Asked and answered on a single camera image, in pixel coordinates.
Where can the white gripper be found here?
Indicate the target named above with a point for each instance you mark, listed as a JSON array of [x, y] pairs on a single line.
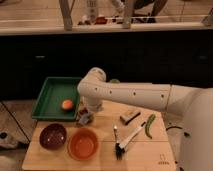
[[93, 106]]

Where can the grey towel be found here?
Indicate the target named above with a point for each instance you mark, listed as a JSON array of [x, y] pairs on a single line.
[[86, 118]]

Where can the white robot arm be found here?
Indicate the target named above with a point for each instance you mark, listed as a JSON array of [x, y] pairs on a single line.
[[195, 105]]

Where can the orange red bowl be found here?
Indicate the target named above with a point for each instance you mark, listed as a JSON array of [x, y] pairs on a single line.
[[83, 144]]

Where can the dark purple bowl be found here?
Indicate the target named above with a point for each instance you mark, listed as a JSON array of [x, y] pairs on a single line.
[[53, 136]]

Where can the brown pine cone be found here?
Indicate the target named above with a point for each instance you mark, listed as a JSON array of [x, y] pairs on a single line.
[[82, 111]]

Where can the orange ball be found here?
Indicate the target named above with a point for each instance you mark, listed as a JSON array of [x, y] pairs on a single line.
[[67, 105]]

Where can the green translucent cup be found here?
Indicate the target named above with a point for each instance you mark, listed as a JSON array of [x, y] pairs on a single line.
[[114, 81]]

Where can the brown wooden block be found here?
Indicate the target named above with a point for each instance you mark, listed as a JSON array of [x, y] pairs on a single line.
[[129, 115]]

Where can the green plastic tray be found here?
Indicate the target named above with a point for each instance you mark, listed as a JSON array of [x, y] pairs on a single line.
[[49, 102]]

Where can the green pea pod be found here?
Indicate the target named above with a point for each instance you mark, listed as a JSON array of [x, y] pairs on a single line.
[[149, 122]]

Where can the white handled brush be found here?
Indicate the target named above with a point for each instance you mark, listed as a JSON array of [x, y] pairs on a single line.
[[127, 140]]

